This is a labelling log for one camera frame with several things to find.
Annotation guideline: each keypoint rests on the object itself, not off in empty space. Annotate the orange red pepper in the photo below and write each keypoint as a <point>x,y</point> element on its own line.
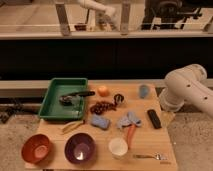
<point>130,134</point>

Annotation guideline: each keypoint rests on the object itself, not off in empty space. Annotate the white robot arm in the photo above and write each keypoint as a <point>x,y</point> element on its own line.
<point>185,84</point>

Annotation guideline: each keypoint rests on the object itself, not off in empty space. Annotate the small metal cup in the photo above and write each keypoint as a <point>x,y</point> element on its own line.
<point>118,99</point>

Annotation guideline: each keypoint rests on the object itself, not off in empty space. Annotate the light blue cup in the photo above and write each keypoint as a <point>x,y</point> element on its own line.
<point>143,91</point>

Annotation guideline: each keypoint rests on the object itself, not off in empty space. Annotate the white cup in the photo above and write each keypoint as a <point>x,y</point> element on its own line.
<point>118,147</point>

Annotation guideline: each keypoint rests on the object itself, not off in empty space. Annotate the orange fruit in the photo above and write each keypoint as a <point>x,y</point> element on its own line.
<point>103,91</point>

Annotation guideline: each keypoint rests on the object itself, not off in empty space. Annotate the dark grape bunch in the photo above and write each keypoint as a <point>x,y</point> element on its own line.
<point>101,107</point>

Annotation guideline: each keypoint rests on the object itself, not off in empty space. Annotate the blue sponge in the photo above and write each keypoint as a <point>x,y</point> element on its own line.
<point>100,122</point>

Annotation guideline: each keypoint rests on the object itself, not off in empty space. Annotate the blue crumpled cloth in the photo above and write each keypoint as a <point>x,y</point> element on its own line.
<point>129,119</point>

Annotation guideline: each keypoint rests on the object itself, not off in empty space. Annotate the wooden board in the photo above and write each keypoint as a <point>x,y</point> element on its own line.
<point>146,139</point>

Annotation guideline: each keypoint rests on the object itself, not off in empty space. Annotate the black remote block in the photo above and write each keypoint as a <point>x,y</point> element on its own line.
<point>154,118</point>

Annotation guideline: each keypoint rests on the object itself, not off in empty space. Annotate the yellow banana toy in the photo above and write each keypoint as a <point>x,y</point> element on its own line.
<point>71,126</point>

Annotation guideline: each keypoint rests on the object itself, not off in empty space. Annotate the green plastic tray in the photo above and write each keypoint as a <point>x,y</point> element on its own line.
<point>52,110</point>

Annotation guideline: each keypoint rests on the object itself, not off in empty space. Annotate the purple bowl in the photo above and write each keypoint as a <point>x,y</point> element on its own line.
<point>79,148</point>

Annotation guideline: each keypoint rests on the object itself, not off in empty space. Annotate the silver spoon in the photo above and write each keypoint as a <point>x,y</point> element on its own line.
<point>156,156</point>

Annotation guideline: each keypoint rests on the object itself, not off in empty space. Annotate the orange bowl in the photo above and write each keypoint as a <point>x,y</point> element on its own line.
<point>36,148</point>

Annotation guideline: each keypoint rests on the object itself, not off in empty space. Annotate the black handled can opener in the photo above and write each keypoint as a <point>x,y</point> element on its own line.
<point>68,99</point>

